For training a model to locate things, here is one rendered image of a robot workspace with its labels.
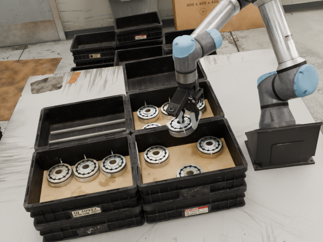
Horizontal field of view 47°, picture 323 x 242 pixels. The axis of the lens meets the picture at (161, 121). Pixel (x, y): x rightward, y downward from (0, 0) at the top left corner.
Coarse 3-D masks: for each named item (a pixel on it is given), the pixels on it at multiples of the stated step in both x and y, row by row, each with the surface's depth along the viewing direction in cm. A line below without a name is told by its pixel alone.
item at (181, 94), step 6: (180, 90) 132; (186, 90) 131; (174, 96) 132; (180, 96) 131; (186, 96) 131; (174, 102) 131; (180, 102) 130; (168, 108) 131; (174, 108) 130; (180, 108) 130; (168, 114) 131; (174, 114) 129
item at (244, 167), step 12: (204, 120) 155; (216, 120) 154; (144, 132) 153; (132, 144) 148; (240, 156) 137; (228, 168) 133; (240, 168) 132; (168, 180) 131; (180, 180) 131; (192, 180) 132
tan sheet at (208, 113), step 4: (204, 100) 183; (208, 104) 180; (160, 108) 182; (208, 108) 177; (136, 112) 181; (160, 112) 179; (204, 112) 175; (208, 112) 175; (136, 116) 179; (160, 116) 177; (204, 116) 173; (208, 116) 173; (212, 116) 172; (136, 120) 176; (160, 120) 174; (164, 120) 174; (168, 120) 174; (136, 124) 174; (140, 124) 173; (144, 124) 173; (160, 124) 172; (164, 124) 172; (136, 128) 172; (140, 128) 171
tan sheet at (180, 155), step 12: (192, 144) 159; (180, 156) 154; (192, 156) 153; (228, 156) 151; (144, 168) 151; (156, 168) 150; (168, 168) 150; (204, 168) 148; (216, 168) 147; (144, 180) 146; (156, 180) 145
